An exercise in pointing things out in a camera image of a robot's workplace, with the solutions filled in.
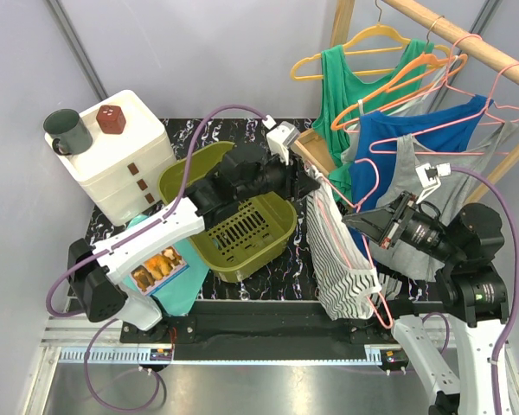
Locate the orange plastic hanger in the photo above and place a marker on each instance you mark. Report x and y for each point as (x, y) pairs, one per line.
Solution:
(423, 60)

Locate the white cable duct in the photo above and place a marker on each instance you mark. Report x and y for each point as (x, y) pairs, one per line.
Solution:
(353, 356)

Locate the dark red cube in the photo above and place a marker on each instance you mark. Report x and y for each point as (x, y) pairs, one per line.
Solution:
(111, 119)

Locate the black white striped tank top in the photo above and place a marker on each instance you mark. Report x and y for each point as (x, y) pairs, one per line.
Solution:
(341, 250)

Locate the pink hanger under blue top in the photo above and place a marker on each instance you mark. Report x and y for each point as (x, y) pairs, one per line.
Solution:
(430, 87)

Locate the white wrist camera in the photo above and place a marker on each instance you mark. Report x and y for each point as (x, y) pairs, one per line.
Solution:
(430, 178)
(280, 138)

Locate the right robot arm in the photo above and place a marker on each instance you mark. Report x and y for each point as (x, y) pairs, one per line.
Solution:
(472, 293)

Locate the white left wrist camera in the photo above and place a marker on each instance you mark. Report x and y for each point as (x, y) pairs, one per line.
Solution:
(280, 138)

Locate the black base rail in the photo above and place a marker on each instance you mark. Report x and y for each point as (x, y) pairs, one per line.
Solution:
(208, 319)

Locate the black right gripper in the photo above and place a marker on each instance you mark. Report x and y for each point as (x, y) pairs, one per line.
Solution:
(382, 224)

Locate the green tank top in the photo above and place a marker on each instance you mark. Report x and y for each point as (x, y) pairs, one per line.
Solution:
(340, 89)

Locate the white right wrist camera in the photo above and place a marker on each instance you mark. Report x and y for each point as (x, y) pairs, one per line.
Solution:
(430, 178)

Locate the light grey tank top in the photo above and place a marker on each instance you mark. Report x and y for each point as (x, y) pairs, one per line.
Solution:
(409, 107)

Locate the dark green mug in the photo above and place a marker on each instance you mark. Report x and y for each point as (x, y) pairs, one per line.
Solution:
(69, 134)

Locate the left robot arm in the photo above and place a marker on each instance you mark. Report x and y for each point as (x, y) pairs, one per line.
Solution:
(237, 174)

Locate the pink hanger under grey top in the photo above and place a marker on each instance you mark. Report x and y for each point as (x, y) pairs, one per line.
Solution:
(448, 130)

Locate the olive green plastic basket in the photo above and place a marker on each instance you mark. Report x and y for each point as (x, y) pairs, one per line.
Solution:
(246, 241)

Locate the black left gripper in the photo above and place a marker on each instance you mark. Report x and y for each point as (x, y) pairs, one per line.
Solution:
(291, 182)

